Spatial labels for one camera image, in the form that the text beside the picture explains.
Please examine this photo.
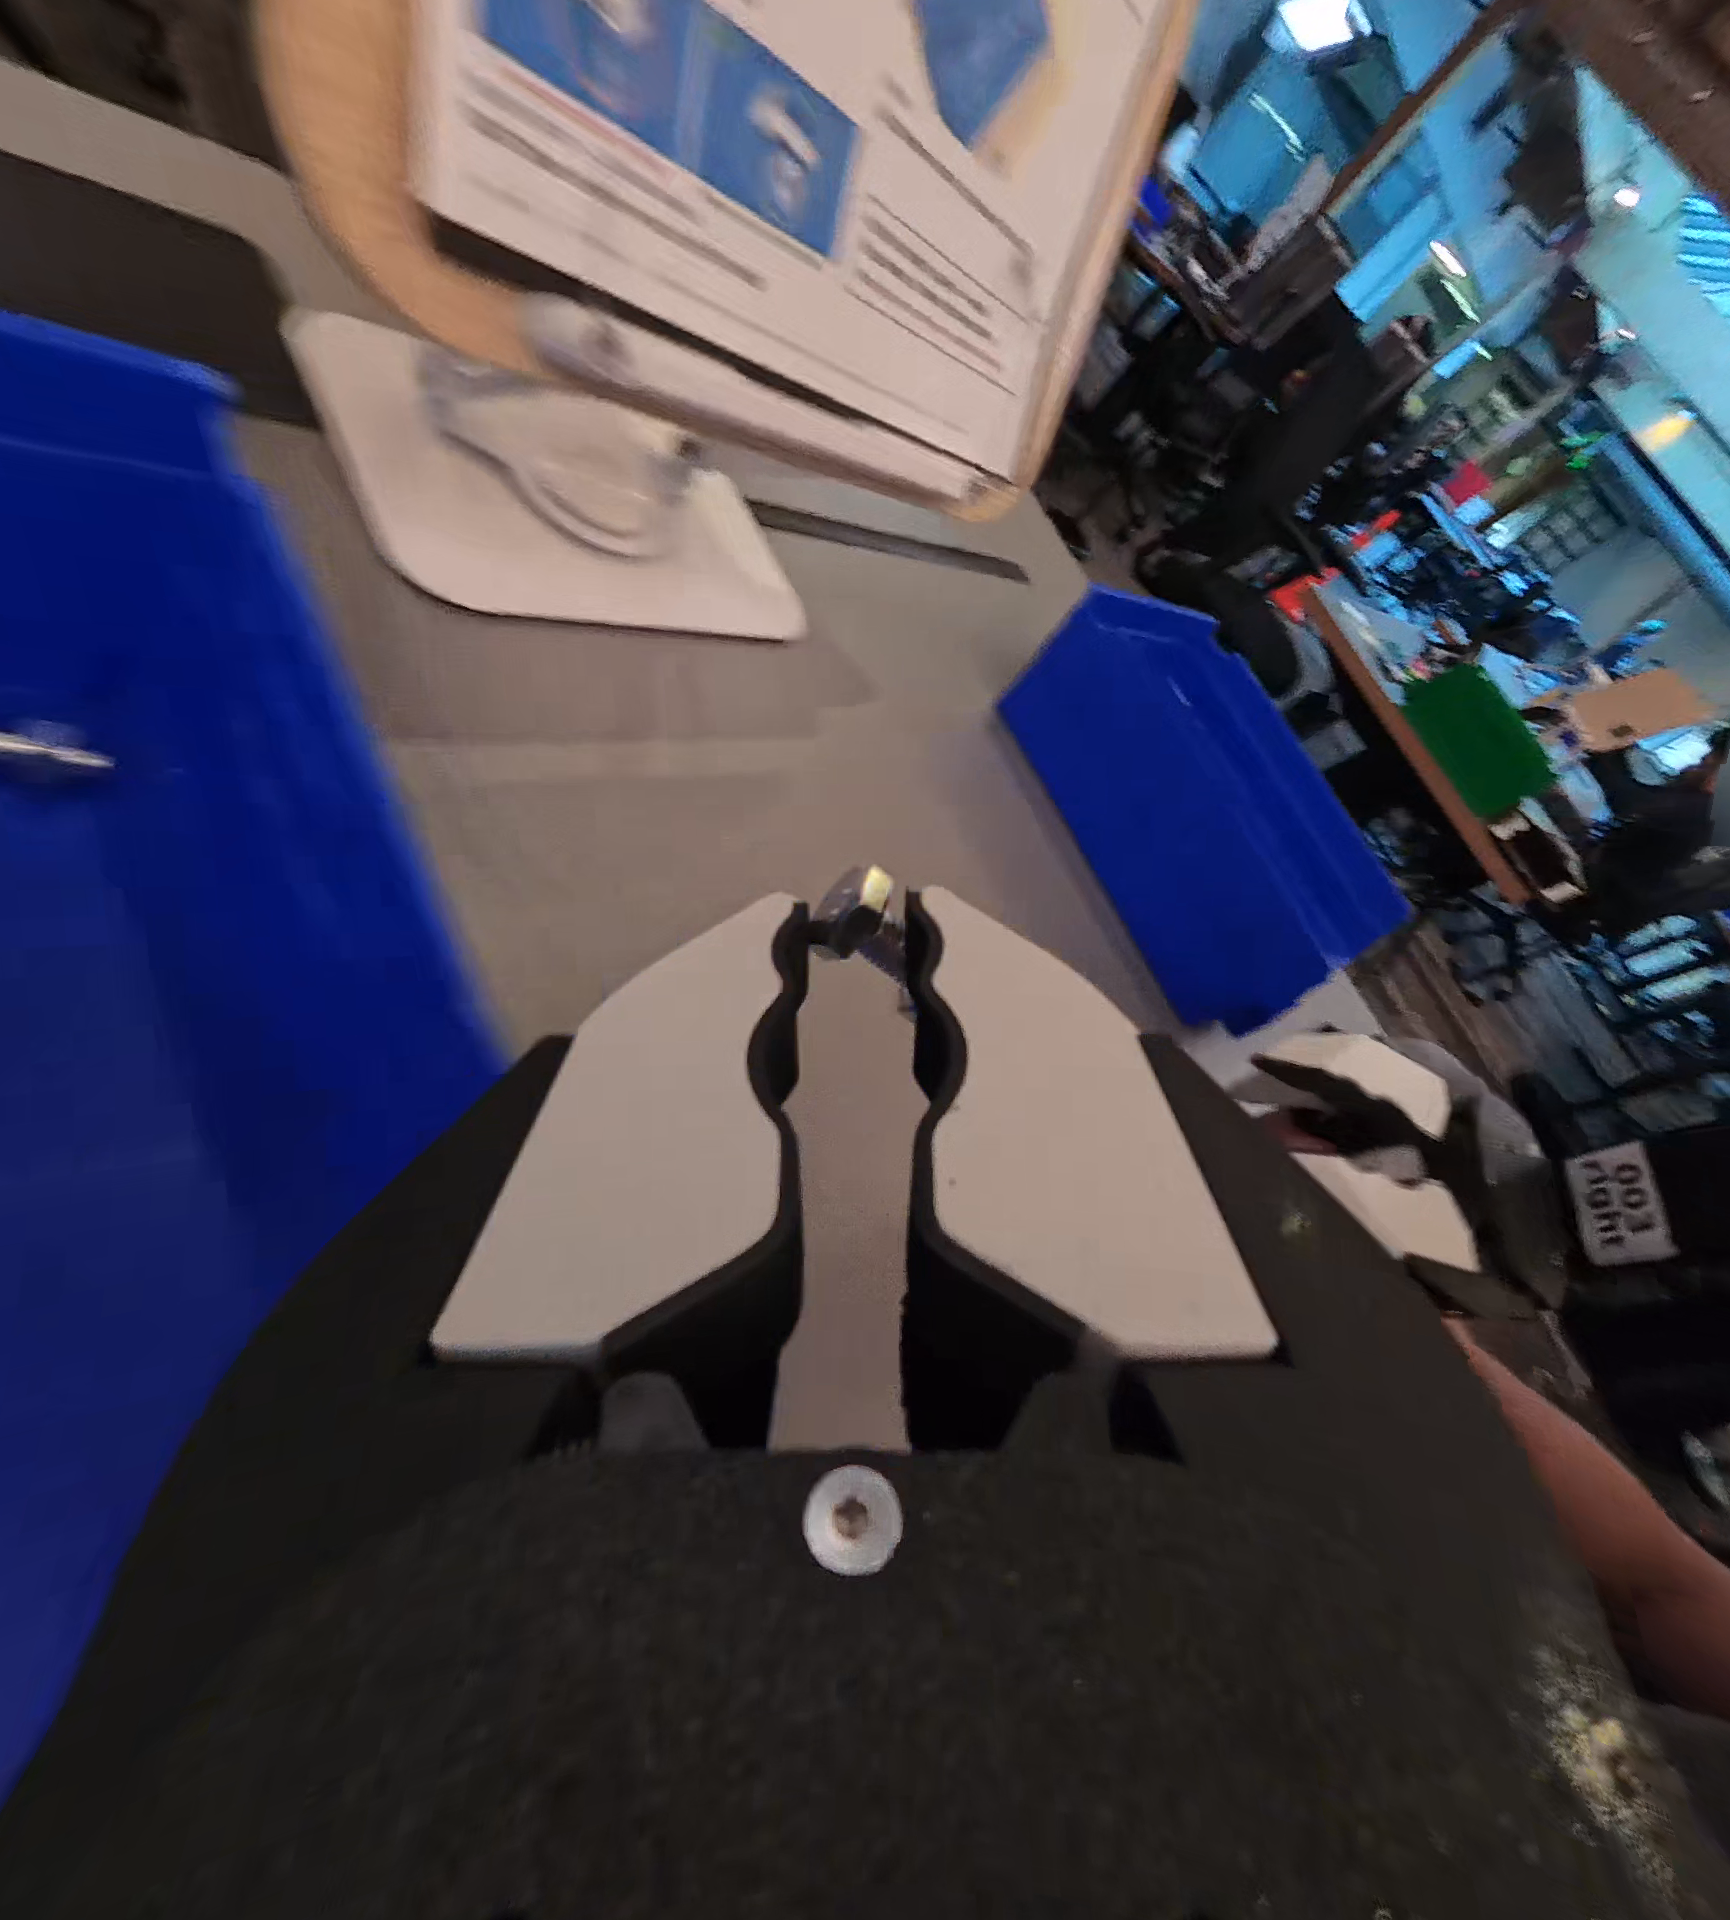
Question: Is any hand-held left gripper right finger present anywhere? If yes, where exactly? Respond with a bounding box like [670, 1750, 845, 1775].
[897, 887, 1282, 1450]

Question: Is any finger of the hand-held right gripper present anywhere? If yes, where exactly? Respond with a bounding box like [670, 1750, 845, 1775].
[1246, 1028, 1455, 1150]
[1291, 1146, 1482, 1277]

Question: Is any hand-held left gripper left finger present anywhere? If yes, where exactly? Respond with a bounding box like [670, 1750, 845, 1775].
[430, 892, 817, 1450]

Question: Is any blue plastic bin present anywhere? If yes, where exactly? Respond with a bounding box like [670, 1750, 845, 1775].
[995, 583, 1413, 1038]
[0, 284, 510, 1878]

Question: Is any medium steel bolt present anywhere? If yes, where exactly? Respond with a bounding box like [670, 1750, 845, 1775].
[807, 864, 928, 1025]

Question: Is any person's right forearm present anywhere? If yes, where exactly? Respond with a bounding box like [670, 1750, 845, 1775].
[1455, 1319, 1730, 1750]

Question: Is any stack of green bins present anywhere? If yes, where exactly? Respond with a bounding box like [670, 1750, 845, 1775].
[1401, 659, 1560, 822]

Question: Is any wooden work table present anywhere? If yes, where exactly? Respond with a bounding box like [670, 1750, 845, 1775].
[1303, 575, 1589, 912]

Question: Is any wooden board stand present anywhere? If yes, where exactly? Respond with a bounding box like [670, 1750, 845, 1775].
[1565, 666, 1717, 755]

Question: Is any wooden white document stand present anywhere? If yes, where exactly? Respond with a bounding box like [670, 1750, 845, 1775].
[251, 0, 1199, 644]

